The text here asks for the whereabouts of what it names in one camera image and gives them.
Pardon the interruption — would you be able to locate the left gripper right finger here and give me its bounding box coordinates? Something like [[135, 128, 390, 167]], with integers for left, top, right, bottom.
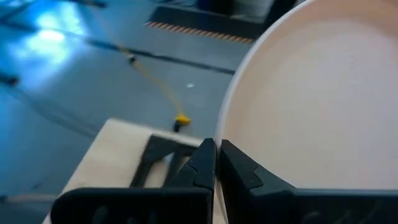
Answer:
[[218, 139, 398, 224]]

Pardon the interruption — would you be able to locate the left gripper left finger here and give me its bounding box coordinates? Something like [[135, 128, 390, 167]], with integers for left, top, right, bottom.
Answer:
[[50, 138, 217, 224]]

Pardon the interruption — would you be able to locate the pale pink plate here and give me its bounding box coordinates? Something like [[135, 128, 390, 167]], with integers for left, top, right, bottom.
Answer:
[[213, 0, 398, 224]]

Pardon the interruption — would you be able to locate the yellow floor cable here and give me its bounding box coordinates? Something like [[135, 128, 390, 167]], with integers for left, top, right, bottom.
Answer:
[[119, 46, 193, 126]]

